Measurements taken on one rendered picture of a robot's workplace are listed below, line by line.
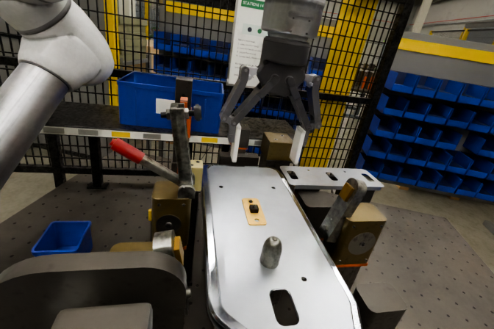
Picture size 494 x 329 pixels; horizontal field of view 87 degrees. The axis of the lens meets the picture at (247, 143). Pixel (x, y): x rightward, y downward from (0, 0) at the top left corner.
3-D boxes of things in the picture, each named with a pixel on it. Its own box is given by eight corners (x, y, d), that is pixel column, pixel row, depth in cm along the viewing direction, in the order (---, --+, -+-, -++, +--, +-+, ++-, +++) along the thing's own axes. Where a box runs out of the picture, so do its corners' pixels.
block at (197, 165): (192, 286, 69) (203, 167, 55) (178, 287, 68) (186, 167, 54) (192, 275, 72) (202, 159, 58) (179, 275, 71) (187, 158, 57)
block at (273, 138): (273, 236, 91) (295, 143, 77) (251, 236, 89) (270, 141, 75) (267, 220, 98) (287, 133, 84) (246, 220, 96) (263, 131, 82)
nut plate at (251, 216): (267, 225, 51) (267, 220, 50) (248, 225, 50) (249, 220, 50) (257, 199, 58) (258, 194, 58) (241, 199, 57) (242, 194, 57)
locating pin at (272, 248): (278, 275, 43) (287, 244, 40) (260, 276, 42) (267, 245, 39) (273, 259, 45) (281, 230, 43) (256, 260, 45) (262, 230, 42)
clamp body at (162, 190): (181, 324, 60) (191, 200, 46) (137, 329, 58) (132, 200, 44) (182, 297, 66) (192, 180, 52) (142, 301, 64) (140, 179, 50)
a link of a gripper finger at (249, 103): (281, 80, 42) (276, 73, 41) (234, 129, 44) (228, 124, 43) (275, 76, 45) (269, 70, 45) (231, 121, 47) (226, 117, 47)
